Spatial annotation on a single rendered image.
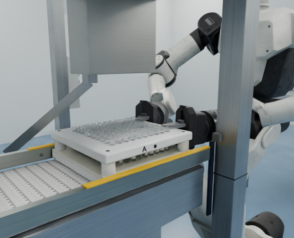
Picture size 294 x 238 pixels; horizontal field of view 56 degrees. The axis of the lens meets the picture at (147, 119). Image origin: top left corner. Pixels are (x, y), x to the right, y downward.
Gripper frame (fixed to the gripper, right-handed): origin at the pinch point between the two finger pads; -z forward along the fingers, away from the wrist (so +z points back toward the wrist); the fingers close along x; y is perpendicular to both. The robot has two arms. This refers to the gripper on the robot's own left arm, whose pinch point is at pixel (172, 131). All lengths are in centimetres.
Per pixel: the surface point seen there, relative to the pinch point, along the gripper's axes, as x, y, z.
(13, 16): -79, 360, 20
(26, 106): 42, 362, 29
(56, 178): 7.5, 2.5, -28.7
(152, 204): 11.9, -10.6, -13.1
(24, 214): 4.8, -14.0, -37.8
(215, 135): 0.0, -8.8, 6.1
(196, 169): 7.8, -8.5, 0.9
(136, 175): 4.4, -11.2, -17.6
